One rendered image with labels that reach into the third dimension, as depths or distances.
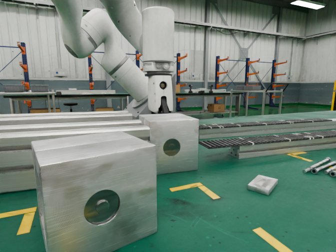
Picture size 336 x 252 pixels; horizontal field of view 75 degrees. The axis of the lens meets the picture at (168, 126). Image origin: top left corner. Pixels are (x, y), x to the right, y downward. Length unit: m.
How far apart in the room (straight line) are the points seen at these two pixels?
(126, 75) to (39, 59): 7.22
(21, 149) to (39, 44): 7.90
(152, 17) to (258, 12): 11.29
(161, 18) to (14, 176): 0.45
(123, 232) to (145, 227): 0.02
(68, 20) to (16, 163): 0.66
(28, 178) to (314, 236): 0.37
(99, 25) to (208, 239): 0.91
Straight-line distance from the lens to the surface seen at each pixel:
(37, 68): 8.15
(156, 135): 0.37
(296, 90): 13.62
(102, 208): 0.21
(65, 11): 0.93
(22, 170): 0.38
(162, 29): 0.59
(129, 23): 0.68
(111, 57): 1.01
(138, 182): 0.22
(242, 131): 0.73
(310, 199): 0.37
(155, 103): 0.56
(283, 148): 0.57
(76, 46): 0.99
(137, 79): 1.02
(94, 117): 0.54
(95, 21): 1.02
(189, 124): 0.39
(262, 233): 0.27
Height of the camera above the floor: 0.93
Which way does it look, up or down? 10 degrees down
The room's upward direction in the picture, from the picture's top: straight up
